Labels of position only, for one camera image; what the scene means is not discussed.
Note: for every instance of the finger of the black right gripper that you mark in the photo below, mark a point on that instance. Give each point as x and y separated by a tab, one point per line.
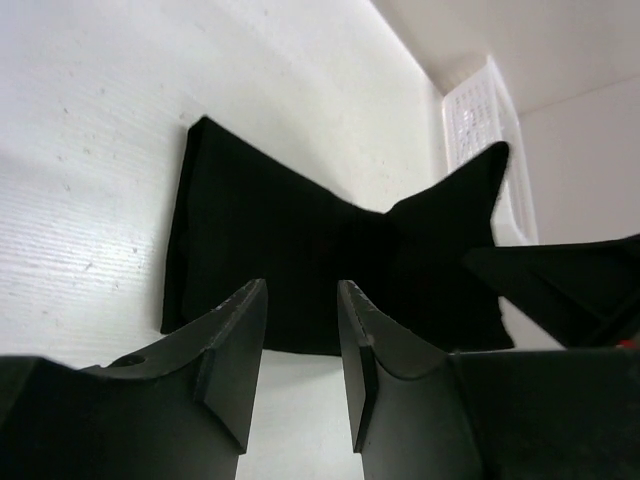
583	295

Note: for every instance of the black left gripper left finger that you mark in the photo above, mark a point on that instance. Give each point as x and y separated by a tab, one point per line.
180	408

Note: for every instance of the black tank top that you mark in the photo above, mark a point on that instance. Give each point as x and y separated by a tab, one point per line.
241	215

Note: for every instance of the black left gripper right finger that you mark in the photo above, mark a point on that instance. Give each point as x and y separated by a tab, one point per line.
417	412

